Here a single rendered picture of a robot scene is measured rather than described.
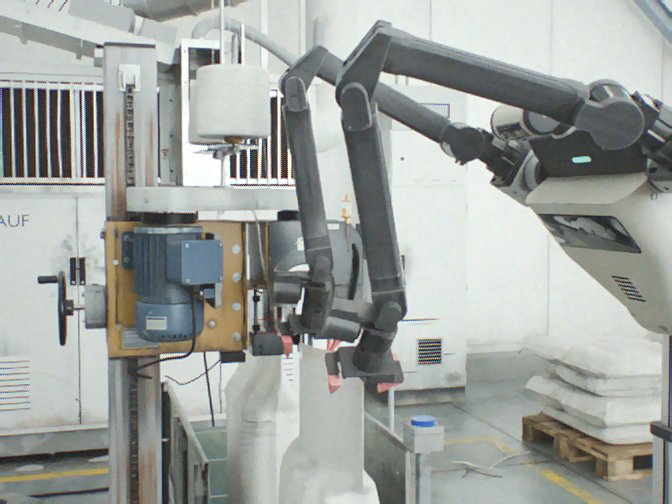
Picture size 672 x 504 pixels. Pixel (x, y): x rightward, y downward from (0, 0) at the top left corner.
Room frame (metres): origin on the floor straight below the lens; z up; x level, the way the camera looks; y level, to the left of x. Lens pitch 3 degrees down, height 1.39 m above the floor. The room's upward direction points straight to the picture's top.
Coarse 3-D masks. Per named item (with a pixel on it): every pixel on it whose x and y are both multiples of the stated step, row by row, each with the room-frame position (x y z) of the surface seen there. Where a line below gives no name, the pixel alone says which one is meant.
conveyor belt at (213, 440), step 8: (200, 432) 3.76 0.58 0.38; (208, 432) 3.76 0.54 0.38; (216, 432) 3.76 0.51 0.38; (224, 432) 3.76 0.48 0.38; (200, 440) 3.63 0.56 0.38; (208, 440) 3.63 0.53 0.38; (216, 440) 3.63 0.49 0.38; (224, 440) 3.63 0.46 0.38; (208, 448) 3.51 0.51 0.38; (216, 448) 3.51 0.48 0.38; (224, 448) 3.51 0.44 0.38; (208, 456) 3.40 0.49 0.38; (216, 456) 3.40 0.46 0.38; (224, 456) 3.40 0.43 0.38; (216, 464) 3.30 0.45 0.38; (224, 464) 3.30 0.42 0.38; (216, 472) 3.20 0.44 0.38; (224, 472) 3.20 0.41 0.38; (216, 480) 3.11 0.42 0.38; (224, 480) 3.11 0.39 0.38; (216, 488) 3.02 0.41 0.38; (224, 488) 3.02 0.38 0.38; (216, 496) 2.94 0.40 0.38; (224, 496) 2.94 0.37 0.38
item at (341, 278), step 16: (272, 224) 2.11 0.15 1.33; (288, 224) 2.12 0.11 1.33; (272, 240) 2.11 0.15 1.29; (288, 240) 2.12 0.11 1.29; (336, 240) 2.16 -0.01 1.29; (352, 240) 2.17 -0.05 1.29; (272, 256) 2.11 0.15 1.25; (288, 256) 2.12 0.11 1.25; (304, 256) 2.13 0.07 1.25; (336, 256) 2.16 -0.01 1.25; (352, 256) 2.17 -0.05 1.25; (272, 272) 2.11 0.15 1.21; (336, 272) 2.16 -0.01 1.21; (352, 272) 2.17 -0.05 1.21; (336, 288) 2.16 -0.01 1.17; (272, 320) 2.11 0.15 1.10
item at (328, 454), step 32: (320, 352) 1.99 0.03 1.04; (320, 384) 1.75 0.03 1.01; (352, 384) 1.66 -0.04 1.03; (320, 416) 1.75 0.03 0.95; (352, 416) 1.66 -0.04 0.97; (288, 448) 1.98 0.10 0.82; (320, 448) 1.75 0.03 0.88; (352, 448) 1.66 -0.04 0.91; (288, 480) 1.88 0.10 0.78; (320, 480) 1.72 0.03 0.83; (352, 480) 1.66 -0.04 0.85
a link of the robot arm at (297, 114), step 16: (288, 80) 1.78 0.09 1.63; (288, 96) 1.79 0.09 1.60; (304, 96) 1.79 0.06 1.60; (288, 112) 1.81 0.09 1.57; (304, 112) 1.82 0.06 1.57; (288, 128) 1.83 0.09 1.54; (304, 128) 1.83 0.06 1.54; (288, 144) 1.85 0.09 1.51; (304, 144) 1.84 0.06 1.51; (304, 160) 1.84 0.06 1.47; (304, 176) 1.85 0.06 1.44; (304, 192) 1.86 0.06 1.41; (320, 192) 1.86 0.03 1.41; (304, 208) 1.86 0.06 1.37; (320, 208) 1.87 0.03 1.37; (304, 224) 1.87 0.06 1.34; (320, 224) 1.87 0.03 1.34; (304, 240) 1.88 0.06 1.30; (320, 240) 1.87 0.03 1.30
